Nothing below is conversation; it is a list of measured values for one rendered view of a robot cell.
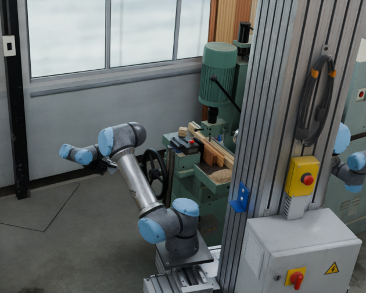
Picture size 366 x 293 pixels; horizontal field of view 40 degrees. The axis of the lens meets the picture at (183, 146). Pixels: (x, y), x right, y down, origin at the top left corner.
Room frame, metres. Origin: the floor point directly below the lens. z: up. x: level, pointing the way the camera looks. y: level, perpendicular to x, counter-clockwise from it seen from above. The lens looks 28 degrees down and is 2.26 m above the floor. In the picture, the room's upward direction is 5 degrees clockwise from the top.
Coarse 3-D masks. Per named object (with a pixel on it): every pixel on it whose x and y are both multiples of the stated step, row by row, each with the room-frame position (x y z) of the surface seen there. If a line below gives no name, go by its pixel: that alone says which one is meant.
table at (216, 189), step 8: (168, 136) 2.68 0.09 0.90; (176, 136) 2.69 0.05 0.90; (192, 136) 2.71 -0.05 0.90; (168, 144) 2.62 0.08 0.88; (200, 160) 2.42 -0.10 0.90; (200, 168) 2.34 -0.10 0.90; (208, 168) 2.35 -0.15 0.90; (216, 168) 2.35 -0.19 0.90; (224, 168) 2.36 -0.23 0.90; (184, 176) 2.33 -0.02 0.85; (200, 176) 2.31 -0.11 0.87; (208, 176) 2.26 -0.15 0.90; (208, 184) 2.25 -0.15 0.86; (216, 184) 2.19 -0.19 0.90; (224, 184) 2.21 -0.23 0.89; (216, 192) 2.19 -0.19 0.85
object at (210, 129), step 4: (220, 120) 2.60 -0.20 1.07; (224, 120) 2.60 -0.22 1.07; (204, 124) 2.53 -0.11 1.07; (208, 124) 2.53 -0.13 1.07; (212, 124) 2.53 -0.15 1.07; (216, 124) 2.54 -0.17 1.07; (220, 124) 2.55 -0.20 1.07; (224, 124) 2.57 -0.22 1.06; (204, 128) 2.53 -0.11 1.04; (208, 128) 2.51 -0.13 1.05; (212, 128) 2.52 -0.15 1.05; (216, 128) 2.54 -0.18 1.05; (220, 128) 2.55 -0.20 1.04; (200, 132) 2.56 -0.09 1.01; (204, 132) 2.52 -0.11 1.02; (208, 132) 2.51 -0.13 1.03; (212, 132) 2.53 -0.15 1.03; (216, 132) 2.54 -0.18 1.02; (220, 132) 2.55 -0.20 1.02; (208, 136) 2.51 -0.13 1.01; (212, 136) 2.53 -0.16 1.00
